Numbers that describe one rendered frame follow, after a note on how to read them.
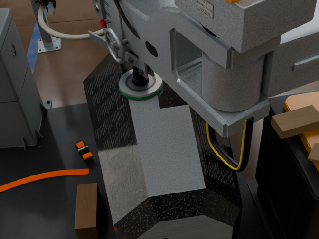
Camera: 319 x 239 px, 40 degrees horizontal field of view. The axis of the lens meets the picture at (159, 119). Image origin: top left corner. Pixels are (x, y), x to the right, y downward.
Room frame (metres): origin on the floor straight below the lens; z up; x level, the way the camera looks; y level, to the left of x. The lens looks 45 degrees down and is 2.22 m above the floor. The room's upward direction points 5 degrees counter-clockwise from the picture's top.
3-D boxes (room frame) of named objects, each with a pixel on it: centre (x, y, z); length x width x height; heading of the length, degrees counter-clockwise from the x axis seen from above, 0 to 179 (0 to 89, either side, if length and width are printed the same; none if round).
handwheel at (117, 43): (1.49, 0.12, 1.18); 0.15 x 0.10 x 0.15; 29
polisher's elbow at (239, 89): (1.08, -0.24, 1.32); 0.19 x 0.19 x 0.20
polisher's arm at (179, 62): (1.31, -0.10, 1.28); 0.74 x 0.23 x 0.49; 29
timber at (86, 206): (1.44, 0.46, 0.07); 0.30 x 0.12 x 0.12; 1
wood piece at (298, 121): (1.32, -0.60, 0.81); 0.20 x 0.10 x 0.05; 104
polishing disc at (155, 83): (1.66, 0.08, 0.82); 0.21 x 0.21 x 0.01
